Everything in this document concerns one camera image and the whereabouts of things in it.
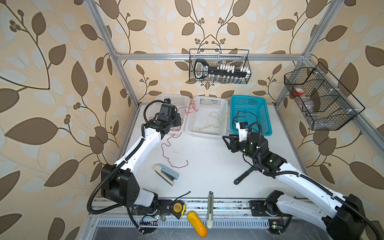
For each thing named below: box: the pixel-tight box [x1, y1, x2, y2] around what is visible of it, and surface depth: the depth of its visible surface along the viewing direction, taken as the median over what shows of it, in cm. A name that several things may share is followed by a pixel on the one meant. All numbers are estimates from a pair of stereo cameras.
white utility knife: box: [207, 191, 214, 229], surface depth 75 cm
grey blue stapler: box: [154, 163, 180, 187], surface depth 85 cm
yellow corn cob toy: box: [187, 210, 208, 238], surface depth 69 cm
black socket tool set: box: [194, 59, 251, 81], surface depth 86 cm
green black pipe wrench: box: [234, 165, 258, 185], surface depth 85 cm
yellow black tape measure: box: [169, 199, 186, 220], surface depth 73 cm
